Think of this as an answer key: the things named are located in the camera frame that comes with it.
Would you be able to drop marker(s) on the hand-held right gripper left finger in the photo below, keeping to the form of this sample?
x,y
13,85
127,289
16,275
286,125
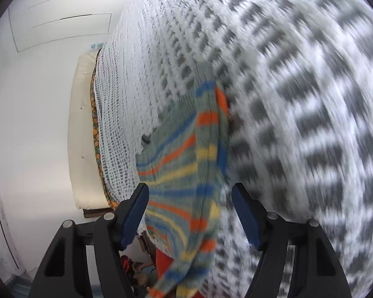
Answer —
x,y
133,214

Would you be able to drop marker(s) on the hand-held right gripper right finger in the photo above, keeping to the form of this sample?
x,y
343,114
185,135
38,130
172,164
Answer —
x,y
247,214

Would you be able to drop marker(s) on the striped knit sweater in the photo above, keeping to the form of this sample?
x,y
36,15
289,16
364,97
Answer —
x,y
180,167

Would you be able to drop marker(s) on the pile of colourful clothes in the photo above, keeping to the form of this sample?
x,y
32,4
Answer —
x,y
136,270

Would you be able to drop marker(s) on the green orange patterned bedsheet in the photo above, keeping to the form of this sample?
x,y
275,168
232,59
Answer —
x,y
96,149

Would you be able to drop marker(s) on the cream mattress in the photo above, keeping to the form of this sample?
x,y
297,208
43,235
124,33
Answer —
x,y
81,130

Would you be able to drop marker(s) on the white and grey fluffy blanket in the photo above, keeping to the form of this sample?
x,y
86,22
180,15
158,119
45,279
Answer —
x,y
298,99

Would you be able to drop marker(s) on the white air conditioner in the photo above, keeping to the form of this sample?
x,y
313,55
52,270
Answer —
x,y
3,239

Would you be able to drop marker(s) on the light blue label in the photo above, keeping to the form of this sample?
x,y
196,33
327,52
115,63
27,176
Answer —
x,y
95,46

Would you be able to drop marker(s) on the wooden bed frame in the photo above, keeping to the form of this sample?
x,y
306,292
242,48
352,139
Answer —
x,y
95,213

